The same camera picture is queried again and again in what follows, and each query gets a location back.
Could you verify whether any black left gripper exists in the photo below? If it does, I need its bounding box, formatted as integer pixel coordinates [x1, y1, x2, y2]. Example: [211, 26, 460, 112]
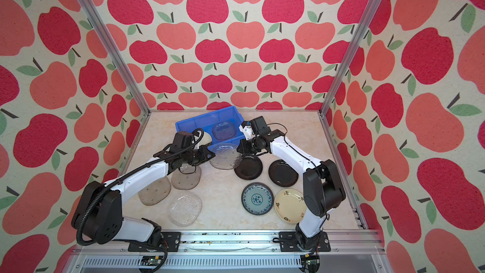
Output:
[181, 145, 216, 166]

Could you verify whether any smoky glass plate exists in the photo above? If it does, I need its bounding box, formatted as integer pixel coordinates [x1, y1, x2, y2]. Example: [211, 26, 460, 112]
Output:
[209, 143, 242, 170]
[138, 177, 172, 206]

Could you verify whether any clear ribbed glass plate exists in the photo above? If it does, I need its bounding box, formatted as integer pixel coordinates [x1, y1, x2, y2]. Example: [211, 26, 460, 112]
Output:
[212, 120, 237, 142]

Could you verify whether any clear textured glass plate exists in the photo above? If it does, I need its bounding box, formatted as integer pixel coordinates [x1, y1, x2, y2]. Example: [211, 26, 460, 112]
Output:
[169, 192, 203, 227]

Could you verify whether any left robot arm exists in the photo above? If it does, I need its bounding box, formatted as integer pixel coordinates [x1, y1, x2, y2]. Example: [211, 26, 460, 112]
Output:
[71, 128, 215, 250]

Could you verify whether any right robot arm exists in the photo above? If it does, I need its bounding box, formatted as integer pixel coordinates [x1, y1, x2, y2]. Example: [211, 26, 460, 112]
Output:
[237, 116, 346, 252]

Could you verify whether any smoky glass plate under arm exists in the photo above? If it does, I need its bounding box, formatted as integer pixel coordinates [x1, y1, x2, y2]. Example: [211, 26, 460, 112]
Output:
[171, 164, 202, 190]

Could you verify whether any blue plastic bin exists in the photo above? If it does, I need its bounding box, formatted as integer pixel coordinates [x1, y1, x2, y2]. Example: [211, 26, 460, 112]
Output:
[175, 106, 245, 151]

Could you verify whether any black plate left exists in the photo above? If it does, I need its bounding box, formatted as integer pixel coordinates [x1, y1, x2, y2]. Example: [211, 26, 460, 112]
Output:
[234, 154, 263, 181]

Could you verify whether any black plate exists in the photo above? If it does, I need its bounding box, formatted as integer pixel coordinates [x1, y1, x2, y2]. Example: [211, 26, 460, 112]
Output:
[269, 159, 299, 188]
[234, 154, 263, 181]

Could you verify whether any black plate right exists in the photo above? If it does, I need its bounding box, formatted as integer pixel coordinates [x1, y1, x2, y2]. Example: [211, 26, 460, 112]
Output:
[269, 159, 299, 188]

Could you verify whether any blue patterned plate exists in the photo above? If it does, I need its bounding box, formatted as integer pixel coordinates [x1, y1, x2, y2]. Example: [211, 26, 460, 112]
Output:
[241, 182, 274, 216]

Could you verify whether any cream yellow plate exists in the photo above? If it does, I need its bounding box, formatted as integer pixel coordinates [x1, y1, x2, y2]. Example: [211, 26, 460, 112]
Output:
[274, 188, 307, 224]

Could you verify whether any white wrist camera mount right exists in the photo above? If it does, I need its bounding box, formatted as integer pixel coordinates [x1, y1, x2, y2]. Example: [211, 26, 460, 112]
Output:
[239, 121, 255, 140]

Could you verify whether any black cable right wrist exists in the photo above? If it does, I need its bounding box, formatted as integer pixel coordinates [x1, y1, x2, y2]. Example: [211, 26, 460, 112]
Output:
[264, 122, 323, 171]

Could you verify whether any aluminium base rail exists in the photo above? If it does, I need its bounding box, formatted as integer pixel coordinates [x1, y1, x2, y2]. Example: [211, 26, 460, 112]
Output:
[60, 230, 392, 272]

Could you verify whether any aluminium frame post left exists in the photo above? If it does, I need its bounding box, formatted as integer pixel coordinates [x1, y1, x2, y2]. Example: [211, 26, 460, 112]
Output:
[60, 0, 152, 116]

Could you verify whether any aluminium frame post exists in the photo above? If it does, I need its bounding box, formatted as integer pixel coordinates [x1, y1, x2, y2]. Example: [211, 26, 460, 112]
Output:
[319, 0, 398, 116]
[60, 0, 152, 116]

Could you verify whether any aluminium frame post right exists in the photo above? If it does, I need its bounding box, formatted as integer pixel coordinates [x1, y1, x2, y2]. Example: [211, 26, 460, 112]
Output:
[319, 0, 398, 116]

